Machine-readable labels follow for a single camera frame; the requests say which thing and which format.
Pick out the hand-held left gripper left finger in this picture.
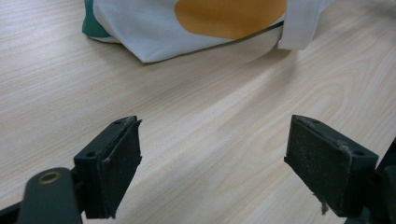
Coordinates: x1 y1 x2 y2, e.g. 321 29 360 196
73 115 143 219

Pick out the white cloth bag orange green print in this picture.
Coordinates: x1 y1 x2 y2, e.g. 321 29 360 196
81 0 337 63

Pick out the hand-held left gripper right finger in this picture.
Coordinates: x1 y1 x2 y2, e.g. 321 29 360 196
283 114 379 218

